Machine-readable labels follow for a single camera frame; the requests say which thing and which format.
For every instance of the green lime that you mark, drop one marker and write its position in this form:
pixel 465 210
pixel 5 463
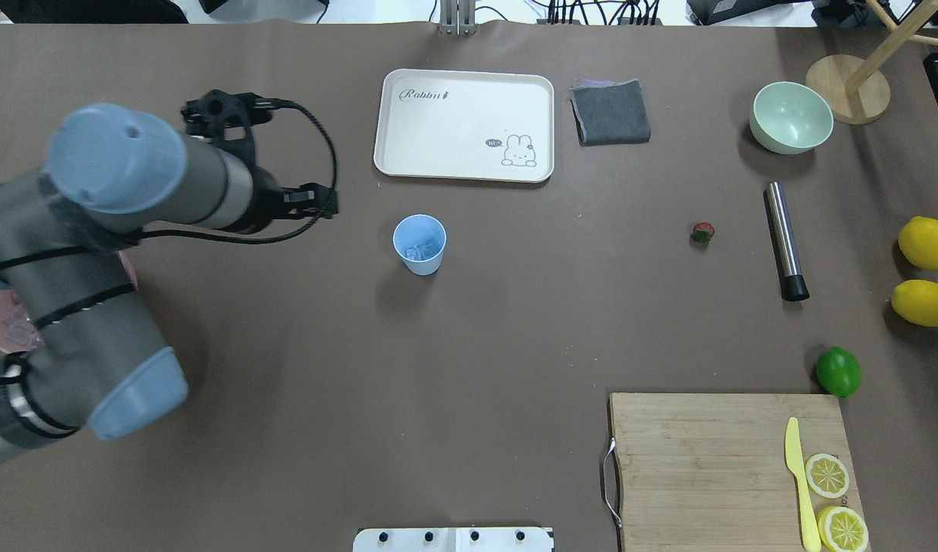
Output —
pixel 838 372

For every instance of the pink bowl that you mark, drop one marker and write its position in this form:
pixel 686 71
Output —
pixel 64 299

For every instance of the lemon slice upper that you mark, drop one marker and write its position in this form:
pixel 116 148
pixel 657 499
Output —
pixel 827 476

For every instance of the steel muddler black tip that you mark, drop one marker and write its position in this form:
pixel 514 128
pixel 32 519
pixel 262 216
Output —
pixel 793 287

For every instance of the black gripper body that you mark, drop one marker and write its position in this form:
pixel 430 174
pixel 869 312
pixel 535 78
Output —
pixel 266 201

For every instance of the yellow lemon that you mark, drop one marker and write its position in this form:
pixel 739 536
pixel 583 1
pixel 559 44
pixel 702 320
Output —
pixel 918 241
pixel 916 300

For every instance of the cream rabbit tray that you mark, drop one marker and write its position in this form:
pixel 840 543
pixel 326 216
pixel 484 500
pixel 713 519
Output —
pixel 442 124

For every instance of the wooden cup stand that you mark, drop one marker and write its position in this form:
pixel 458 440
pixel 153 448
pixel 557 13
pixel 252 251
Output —
pixel 854 88

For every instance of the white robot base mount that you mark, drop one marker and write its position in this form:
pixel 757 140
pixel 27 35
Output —
pixel 455 539

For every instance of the aluminium frame post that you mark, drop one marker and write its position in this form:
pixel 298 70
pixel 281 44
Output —
pixel 457 17

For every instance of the lemon slice lower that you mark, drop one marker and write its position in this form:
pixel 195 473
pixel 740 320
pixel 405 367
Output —
pixel 843 529

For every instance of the mint green bowl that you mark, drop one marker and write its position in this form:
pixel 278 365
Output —
pixel 790 118

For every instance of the yellow lemon lower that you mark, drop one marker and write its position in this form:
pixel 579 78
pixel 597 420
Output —
pixel 916 300

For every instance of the yellow lemon upper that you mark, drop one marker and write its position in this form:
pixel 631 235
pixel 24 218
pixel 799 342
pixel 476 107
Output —
pixel 918 241

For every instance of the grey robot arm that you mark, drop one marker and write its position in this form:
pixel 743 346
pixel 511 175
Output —
pixel 114 177

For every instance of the red strawberry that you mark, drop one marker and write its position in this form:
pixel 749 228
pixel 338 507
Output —
pixel 703 232

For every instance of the bamboo cutting board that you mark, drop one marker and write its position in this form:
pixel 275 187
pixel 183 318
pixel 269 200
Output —
pixel 707 472

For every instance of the grey folded cloth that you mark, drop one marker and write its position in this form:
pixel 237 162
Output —
pixel 610 113

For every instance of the lemon slice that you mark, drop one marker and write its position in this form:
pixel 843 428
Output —
pixel 843 529
pixel 827 476

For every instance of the light blue plastic cup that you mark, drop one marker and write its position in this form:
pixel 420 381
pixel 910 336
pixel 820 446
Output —
pixel 420 241

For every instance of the yellow plastic knife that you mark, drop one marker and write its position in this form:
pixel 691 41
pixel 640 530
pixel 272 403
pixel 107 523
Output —
pixel 810 537

